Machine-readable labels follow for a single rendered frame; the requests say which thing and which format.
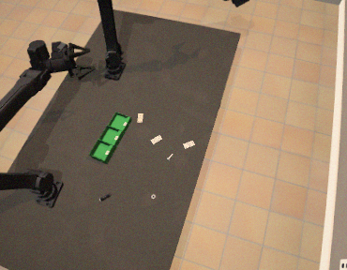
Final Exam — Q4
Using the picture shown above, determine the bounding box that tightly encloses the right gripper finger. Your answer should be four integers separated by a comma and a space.
68, 43, 90, 59
76, 65, 95, 80

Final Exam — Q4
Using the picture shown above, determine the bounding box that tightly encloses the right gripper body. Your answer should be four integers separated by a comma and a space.
50, 48, 78, 78

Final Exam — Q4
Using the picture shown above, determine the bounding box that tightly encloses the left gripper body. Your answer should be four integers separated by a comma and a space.
232, 0, 245, 8

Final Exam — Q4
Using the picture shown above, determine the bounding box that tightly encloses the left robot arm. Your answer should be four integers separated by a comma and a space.
97, 0, 126, 81

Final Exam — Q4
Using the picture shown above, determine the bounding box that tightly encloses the green rack of bins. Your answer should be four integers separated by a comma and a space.
89, 112, 132, 164

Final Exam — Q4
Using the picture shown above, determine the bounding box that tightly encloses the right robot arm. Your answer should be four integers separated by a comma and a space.
0, 40, 68, 208

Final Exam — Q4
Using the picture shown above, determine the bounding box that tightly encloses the white domino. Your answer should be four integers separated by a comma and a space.
151, 135, 162, 144
183, 141, 195, 149
138, 113, 143, 123

